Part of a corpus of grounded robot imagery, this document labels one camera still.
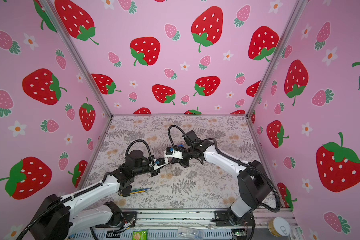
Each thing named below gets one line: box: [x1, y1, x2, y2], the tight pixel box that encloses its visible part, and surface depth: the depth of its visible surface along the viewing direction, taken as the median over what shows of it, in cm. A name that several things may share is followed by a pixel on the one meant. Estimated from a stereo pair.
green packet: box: [132, 229, 148, 240], surface depth 70 cm
